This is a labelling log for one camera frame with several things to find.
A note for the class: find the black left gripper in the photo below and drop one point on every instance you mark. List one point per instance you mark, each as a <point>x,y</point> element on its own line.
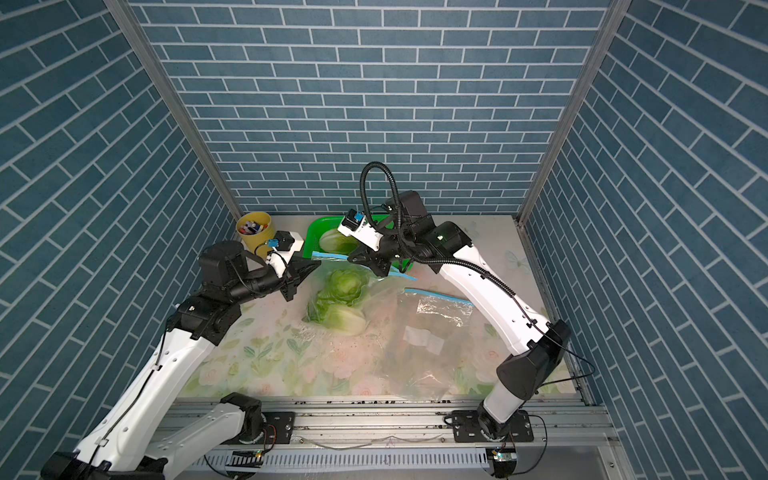
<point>305,265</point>

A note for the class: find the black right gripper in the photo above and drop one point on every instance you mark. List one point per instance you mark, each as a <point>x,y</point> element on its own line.
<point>375,259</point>

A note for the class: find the clear zipper bag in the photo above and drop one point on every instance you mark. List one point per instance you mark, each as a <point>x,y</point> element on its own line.
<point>381,293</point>
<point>440,345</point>

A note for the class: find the chinese cabbage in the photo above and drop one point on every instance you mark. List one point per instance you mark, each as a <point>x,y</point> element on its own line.
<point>345,286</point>
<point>334,242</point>
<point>338,317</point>

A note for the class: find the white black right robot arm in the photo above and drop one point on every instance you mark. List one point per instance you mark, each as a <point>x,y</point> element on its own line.
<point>536,346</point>

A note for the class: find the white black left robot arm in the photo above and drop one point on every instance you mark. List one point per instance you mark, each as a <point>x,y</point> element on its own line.
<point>121,445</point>

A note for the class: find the green plastic basket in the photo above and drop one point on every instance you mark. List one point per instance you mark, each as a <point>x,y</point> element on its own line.
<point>388,261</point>

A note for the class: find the yellow pen cup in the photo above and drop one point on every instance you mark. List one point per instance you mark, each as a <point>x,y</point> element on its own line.
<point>256,230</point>

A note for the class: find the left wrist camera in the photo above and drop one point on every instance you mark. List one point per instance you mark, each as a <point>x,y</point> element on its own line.
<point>286,244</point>

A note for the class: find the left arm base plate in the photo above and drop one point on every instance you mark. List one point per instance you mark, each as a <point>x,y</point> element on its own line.
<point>270,427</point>

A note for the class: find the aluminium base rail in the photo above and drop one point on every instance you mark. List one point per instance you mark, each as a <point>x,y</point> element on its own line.
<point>385,437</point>

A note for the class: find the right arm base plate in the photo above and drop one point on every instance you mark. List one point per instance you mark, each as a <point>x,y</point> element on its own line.
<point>468,426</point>

